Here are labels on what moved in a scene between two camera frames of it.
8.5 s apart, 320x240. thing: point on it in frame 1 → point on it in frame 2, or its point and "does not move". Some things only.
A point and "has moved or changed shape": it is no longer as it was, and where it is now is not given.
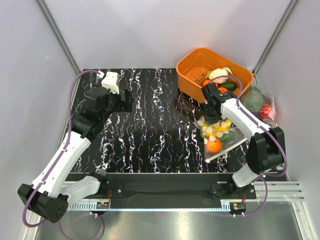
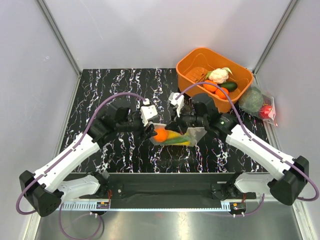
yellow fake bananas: x=216 y=129 has moved or changed shape
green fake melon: x=252 y=99 does not move
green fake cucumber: x=228 y=136 has moved or changed shape
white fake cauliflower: x=222 y=71 does not move
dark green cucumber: x=230 y=85 does not move
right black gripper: x=208 y=119 → x=177 y=127
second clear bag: x=260 y=104 does not move
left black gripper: x=125 y=106 → x=149 y=132
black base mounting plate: x=135 y=188 does not move
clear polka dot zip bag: x=220 y=136 → x=166 y=136
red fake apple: x=264 y=110 does not move
